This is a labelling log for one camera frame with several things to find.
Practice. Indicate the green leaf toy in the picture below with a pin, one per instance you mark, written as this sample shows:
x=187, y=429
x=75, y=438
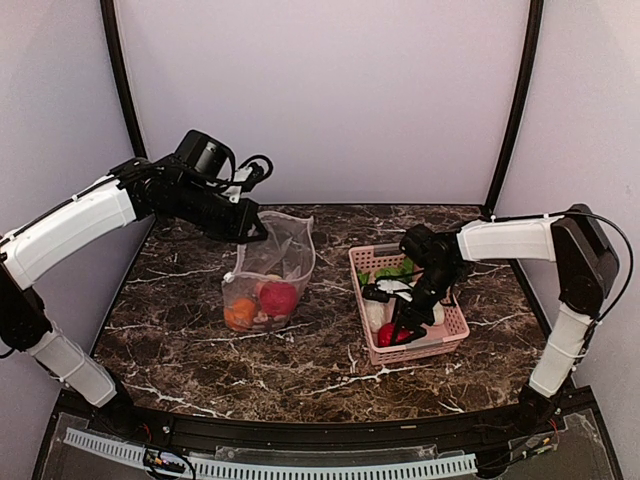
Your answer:
x=403, y=272

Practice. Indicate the dark red onion toy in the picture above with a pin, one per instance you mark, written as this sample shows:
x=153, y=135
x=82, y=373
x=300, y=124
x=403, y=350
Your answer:
x=263, y=322

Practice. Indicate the clear zip top bag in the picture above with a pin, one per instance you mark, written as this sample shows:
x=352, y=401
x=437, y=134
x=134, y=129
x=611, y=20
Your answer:
x=288, y=251

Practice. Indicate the white bun toy lower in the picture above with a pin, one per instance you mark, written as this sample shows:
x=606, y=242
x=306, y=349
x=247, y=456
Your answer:
x=377, y=314

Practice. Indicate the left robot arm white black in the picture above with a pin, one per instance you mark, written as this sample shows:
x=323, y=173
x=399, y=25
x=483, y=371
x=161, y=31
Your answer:
x=54, y=258

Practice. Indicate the left black frame post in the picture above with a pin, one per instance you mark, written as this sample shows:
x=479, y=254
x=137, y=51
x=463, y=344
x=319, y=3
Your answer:
x=120, y=77

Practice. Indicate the white bun toy upper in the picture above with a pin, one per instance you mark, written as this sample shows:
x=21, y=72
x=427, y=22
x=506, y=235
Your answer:
x=438, y=314

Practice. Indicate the white bun toy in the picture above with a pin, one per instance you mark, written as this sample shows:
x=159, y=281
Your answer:
x=377, y=314
x=438, y=314

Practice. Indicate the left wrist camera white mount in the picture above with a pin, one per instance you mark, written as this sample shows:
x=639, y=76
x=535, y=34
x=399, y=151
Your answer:
x=244, y=181

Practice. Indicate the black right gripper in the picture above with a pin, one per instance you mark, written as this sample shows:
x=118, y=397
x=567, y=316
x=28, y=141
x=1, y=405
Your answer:
x=419, y=330

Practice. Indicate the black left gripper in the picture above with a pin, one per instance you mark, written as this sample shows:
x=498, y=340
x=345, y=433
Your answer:
x=238, y=232

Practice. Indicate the orange tangerine toy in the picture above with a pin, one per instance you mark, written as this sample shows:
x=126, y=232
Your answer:
x=240, y=314

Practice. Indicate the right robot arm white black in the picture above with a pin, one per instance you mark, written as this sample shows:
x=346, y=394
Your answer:
x=574, y=242

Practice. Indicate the black front rail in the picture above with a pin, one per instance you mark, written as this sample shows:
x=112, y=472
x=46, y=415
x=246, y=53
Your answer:
x=575, y=436

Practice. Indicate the white slotted cable duct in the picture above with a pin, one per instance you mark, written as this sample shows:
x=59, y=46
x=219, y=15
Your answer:
x=245, y=463

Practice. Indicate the right black frame post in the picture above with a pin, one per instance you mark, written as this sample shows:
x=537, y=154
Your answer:
x=518, y=103

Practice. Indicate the pink plastic basket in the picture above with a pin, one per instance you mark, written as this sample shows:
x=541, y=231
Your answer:
x=439, y=339

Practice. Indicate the red apple toy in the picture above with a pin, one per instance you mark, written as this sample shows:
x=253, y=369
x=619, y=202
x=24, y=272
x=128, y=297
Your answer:
x=386, y=338
x=278, y=298

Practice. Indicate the black frame post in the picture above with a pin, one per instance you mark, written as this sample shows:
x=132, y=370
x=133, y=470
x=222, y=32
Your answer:
x=120, y=77
x=518, y=103

